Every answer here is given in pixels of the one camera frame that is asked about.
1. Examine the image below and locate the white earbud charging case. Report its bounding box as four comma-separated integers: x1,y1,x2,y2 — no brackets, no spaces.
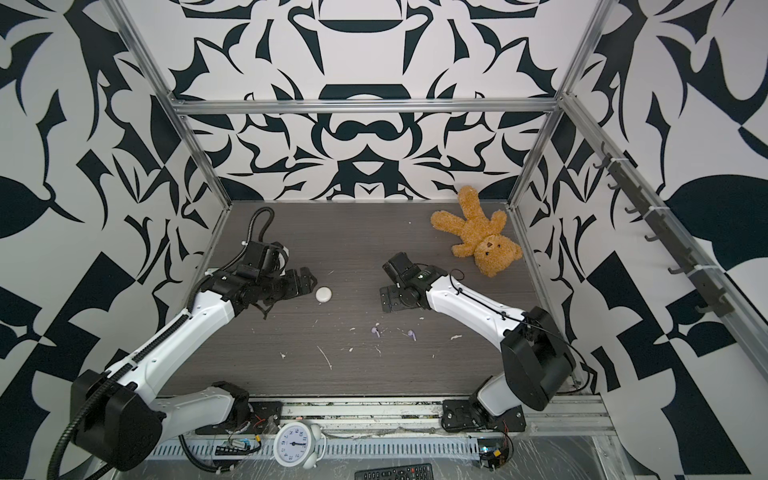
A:
315,286,333,304

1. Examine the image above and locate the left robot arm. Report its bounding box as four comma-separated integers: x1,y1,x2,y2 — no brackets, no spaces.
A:
46,206,317,479

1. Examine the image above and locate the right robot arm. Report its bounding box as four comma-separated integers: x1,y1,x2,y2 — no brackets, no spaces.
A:
379,252,581,433

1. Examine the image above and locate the brown teddy bear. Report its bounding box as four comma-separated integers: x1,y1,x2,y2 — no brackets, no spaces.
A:
430,186,523,278

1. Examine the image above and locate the white round alarm clock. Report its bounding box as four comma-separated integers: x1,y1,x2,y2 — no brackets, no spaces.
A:
273,421,328,470

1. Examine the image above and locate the green circuit board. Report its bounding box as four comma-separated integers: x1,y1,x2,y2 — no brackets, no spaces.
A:
479,443,511,471

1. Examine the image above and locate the black remote control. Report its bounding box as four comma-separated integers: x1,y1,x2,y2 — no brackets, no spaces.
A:
353,463,435,480

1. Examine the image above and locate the white slotted cable duct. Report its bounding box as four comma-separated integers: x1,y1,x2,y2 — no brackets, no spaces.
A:
149,435,481,462

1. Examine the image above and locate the black wall hook rail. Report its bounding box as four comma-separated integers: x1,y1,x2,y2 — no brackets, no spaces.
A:
597,151,735,318

